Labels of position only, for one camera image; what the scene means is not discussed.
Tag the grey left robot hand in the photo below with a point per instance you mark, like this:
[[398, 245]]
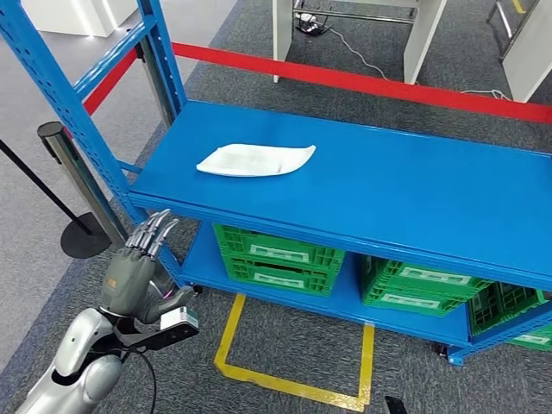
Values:
[[127, 283]]

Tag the white curved plastic part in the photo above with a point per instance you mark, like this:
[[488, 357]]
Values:
[[250, 161]]

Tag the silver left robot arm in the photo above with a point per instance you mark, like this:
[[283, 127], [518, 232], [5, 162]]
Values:
[[79, 343]]

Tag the blue metal shelf rack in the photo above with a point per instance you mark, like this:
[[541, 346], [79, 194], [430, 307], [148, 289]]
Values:
[[366, 188]]

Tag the green plastic crate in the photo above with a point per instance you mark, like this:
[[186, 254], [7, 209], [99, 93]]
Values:
[[242, 243], [375, 303], [388, 271], [539, 344], [491, 308], [242, 274]]

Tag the red barrier belt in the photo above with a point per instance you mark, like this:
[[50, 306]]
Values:
[[109, 80], [345, 77]]

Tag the yellow floor marking tape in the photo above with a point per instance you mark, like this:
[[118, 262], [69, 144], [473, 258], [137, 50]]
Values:
[[293, 388]]

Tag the white display plinth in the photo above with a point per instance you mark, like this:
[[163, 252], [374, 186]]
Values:
[[78, 14]]

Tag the black stanchion post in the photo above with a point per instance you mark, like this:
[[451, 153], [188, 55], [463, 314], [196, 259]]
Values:
[[84, 237]]

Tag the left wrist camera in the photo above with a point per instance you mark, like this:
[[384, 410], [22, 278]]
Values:
[[179, 323]]

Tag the chrome stanchion post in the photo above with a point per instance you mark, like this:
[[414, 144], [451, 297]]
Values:
[[81, 177], [155, 80]]

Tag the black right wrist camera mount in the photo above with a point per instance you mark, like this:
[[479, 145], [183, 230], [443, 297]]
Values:
[[394, 405]]

